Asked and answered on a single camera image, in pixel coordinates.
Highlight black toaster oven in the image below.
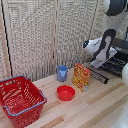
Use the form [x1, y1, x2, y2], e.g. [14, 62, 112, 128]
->
[101, 37, 128, 80]

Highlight red shopping basket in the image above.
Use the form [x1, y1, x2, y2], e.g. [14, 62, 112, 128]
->
[0, 75, 48, 128]

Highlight blue plastic cup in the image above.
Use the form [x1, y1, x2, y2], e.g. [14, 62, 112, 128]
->
[56, 65, 69, 83]

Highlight black oven tray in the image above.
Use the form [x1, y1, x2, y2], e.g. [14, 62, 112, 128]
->
[85, 66, 110, 85]

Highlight beige folding screen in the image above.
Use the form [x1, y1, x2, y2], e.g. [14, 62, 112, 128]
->
[0, 0, 128, 83]

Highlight red plastic bowl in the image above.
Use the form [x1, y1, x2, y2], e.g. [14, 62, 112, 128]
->
[56, 85, 76, 102]

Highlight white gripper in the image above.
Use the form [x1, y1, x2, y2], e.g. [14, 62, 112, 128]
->
[82, 28, 118, 69]

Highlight orange yellow food box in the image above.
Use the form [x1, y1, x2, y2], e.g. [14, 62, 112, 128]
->
[72, 62, 92, 93]

